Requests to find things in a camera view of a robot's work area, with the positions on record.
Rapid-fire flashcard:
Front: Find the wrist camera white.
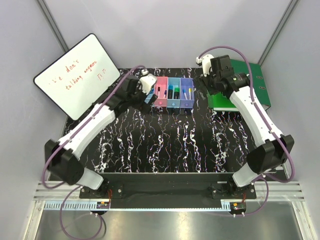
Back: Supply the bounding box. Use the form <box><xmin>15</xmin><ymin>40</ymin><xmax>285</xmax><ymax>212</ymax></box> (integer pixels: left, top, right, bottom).
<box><xmin>139</xmin><ymin>69</ymin><xmax>157</xmax><ymax>95</ymax></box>
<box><xmin>195</xmin><ymin>54</ymin><xmax>215</xmax><ymax>77</ymax></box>

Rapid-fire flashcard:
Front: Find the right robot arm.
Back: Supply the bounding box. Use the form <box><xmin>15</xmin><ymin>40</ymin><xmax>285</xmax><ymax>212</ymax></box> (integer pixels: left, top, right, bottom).
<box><xmin>193</xmin><ymin>54</ymin><xmax>295</xmax><ymax>199</ymax></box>

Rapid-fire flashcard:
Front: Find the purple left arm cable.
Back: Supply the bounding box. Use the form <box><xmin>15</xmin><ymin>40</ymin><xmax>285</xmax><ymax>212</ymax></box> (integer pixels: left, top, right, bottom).
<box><xmin>41</xmin><ymin>65</ymin><xmax>147</xmax><ymax>238</ymax></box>

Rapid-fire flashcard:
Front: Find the white marker blue cap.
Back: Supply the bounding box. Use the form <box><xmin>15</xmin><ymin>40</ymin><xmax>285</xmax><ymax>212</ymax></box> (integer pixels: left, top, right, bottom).
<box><xmin>182</xmin><ymin>89</ymin><xmax>188</xmax><ymax>100</ymax></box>

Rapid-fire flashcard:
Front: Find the white dry-erase board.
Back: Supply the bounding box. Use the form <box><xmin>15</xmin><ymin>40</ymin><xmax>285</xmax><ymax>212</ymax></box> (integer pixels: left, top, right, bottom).
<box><xmin>33</xmin><ymin>33</ymin><xmax>120</xmax><ymax>120</ymax></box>

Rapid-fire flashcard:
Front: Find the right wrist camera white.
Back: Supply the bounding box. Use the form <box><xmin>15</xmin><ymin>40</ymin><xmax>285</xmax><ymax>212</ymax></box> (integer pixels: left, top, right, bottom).
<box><xmin>195</xmin><ymin>54</ymin><xmax>215</xmax><ymax>77</ymax></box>

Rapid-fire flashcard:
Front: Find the light blue storage bin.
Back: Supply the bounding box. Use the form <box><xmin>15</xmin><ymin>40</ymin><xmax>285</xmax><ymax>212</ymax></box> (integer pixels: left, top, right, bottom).
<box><xmin>167</xmin><ymin>77</ymin><xmax>181</xmax><ymax>108</ymax></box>

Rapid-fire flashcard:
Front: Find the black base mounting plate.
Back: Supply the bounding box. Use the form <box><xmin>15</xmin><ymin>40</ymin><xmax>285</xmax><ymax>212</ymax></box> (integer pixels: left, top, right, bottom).
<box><xmin>79</xmin><ymin>171</ymin><xmax>257</xmax><ymax>210</ymax></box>

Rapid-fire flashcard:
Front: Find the green lever arch binder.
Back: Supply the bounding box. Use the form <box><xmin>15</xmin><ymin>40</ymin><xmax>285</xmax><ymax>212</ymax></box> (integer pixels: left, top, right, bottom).
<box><xmin>207</xmin><ymin>59</ymin><xmax>271</xmax><ymax>112</ymax></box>

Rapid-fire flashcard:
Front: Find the black marble pattern mat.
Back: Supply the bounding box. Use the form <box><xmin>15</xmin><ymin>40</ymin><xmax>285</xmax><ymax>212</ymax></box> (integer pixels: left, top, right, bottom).
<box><xmin>48</xmin><ymin>67</ymin><xmax>277</xmax><ymax>174</ymax></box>

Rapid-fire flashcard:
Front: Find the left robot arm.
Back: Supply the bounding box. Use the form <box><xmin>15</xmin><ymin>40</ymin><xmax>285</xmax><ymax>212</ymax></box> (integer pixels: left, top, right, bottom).
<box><xmin>44</xmin><ymin>74</ymin><xmax>157</xmax><ymax>198</ymax></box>

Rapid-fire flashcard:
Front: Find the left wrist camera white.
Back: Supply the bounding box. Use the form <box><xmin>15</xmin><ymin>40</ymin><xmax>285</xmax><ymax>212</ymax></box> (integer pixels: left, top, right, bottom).
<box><xmin>139</xmin><ymin>69</ymin><xmax>157</xmax><ymax>95</ymax></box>

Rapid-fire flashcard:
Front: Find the pink storage bin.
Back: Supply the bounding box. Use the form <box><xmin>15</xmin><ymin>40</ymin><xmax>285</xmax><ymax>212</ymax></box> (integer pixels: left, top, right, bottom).
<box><xmin>153</xmin><ymin>76</ymin><xmax>169</xmax><ymax>107</ymax></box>

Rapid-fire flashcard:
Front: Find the purple storage bin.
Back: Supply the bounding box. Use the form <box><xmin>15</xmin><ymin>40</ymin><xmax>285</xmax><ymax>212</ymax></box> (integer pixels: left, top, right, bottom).
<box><xmin>180</xmin><ymin>78</ymin><xmax>195</xmax><ymax>109</ymax></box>

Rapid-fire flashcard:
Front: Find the aluminium rail frame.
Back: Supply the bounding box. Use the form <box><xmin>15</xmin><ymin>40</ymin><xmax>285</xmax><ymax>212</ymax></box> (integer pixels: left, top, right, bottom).
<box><xmin>23</xmin><ymin>109</ymin><xmax>318</xmax><ymax>240</ymax></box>

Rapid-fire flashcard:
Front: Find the black marker blue cap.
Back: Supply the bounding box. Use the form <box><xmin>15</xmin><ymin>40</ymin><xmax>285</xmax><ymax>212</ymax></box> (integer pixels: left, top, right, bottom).
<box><xmin>167</xmin><ymin>85</ymin><xmax>173</xmax><ymax>99</ymax></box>

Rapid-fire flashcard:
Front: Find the green black highlighter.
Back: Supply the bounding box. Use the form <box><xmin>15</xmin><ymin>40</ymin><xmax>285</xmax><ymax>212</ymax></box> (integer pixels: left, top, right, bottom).
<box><xmin>173</xmin><ymin>87</ymin><xmax>180</xmax><ymax>100</ymax></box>

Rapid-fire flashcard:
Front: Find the yellow white marker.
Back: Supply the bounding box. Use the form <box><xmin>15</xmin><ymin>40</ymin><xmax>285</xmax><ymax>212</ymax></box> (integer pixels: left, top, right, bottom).
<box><xmin>188</xmin><ymin>88</ymin><xmax>192</xmax><ymax>100</ymax></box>

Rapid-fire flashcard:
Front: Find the light blue end bin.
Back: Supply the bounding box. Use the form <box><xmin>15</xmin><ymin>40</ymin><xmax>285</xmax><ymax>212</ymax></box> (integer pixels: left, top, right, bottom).
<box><xmin>144</xmin><ymin>90</ymin><xmax>154</xmax><ymax>104</ymax></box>

